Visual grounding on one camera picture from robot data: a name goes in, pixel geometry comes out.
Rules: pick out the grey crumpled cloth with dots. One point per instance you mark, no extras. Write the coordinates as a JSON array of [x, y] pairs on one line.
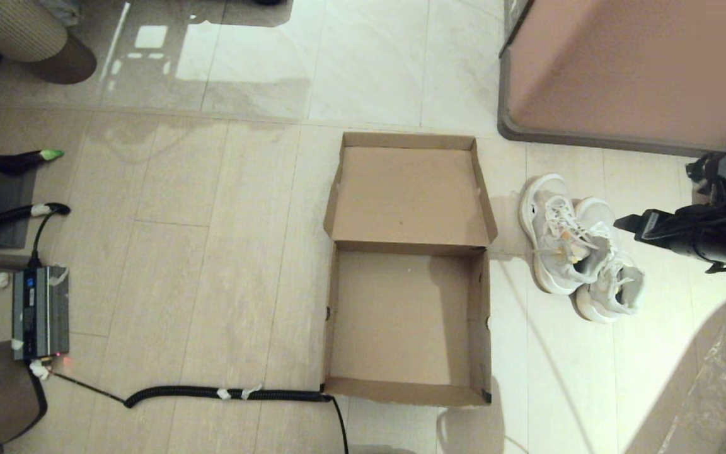
[[60, 11]]

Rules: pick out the white mesh sneaker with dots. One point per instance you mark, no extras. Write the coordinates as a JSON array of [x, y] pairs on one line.
[[615, 290]]

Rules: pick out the black rod with green tip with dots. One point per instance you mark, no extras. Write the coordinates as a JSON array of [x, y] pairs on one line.
[[23, 162]]

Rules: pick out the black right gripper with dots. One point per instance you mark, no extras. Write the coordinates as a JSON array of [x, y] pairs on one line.
[[697, 230]]

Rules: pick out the pink cabinet with dark trim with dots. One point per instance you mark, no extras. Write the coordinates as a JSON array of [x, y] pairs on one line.
[[640, 63]]

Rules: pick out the white tape wad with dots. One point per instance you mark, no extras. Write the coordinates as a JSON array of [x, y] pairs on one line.
[[40, 371]]

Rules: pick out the white sneaker with yellow tag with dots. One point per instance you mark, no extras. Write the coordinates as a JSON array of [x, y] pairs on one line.
[[552, 252]]

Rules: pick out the brown cardboard shoe box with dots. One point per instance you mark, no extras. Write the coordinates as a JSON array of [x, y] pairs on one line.
[[401, 315]]

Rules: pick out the grey metal power inverter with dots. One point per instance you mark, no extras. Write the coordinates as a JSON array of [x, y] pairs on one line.
[[41, 315]]

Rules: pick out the beige ribbed cylinder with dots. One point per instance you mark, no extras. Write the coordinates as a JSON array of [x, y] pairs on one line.
[[4, 25]]

